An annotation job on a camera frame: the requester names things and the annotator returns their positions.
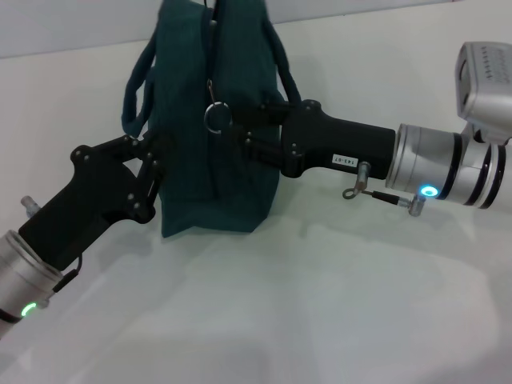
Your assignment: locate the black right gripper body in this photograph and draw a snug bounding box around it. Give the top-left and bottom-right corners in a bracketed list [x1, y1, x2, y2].
[278, 99, 400, 180]

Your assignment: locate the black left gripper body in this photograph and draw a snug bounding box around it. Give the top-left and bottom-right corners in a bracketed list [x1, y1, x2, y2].
[18, 142, 158, 274]

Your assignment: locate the dark teal fabric lunch bag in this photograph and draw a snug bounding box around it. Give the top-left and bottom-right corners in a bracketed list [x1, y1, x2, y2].
[121, 0, 302, 240]

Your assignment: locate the right arm cable with connector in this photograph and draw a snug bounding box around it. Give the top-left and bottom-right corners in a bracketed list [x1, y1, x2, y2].
[342, 161, 427, 218]

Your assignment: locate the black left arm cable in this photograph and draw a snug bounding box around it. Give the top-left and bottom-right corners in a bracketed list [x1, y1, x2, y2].
[39, 254, 85, 309]

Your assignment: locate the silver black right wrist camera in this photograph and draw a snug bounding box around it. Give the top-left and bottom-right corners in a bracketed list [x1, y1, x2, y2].
[455, 41, 512, 144]

